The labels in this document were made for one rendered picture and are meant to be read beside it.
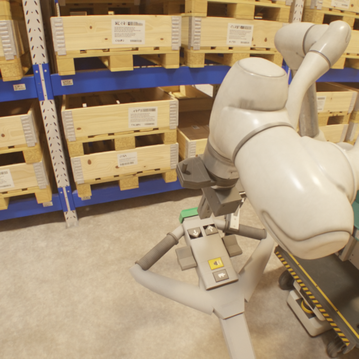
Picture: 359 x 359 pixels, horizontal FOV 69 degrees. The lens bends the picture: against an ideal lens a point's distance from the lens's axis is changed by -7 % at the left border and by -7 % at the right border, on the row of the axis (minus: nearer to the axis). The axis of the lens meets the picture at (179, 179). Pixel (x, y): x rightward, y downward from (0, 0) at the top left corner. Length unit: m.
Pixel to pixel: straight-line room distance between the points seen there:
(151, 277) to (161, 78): 1.57
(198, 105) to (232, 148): 3.09
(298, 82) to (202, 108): 2.51
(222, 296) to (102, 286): 1.27
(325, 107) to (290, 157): 2.61
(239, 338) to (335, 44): 0.99
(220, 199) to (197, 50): 1.63
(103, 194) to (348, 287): 1.80
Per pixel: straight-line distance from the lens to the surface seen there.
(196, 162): 0.53
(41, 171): 2.13
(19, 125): 2.01
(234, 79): 0.41
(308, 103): 1.39
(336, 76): 3.03
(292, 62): 1.29
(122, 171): 2.15
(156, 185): 2.37
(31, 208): 2.37
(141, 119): 2.02
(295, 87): 1.09
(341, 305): 1.61
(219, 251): 0.77
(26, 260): 2.25
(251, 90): 0.39
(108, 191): 2.30
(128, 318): 1.76
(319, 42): 1.16
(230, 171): 0.49
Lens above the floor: 1.48
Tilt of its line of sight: 31 degrees down
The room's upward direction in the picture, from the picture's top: 1 degrees clockwise
